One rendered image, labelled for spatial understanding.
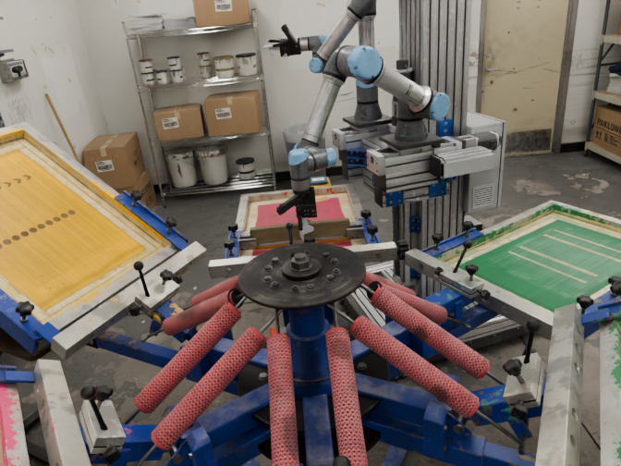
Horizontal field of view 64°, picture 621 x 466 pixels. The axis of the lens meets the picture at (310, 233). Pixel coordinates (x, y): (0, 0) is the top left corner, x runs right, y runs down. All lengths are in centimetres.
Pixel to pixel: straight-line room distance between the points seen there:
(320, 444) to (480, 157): 161
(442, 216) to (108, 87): 409
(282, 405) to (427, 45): 190
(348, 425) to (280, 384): 15
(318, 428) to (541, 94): 556
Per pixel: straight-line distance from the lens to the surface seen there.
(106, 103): 594
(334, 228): 204
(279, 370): 103
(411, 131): 234
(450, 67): 260
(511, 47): 614
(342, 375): 102
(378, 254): 186
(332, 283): 111
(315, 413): 122
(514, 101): 626
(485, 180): 282
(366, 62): 196
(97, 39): 586
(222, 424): 124
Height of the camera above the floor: 188
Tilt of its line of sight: 25 degrees down
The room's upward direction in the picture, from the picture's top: 6 degrees counter-clockwise
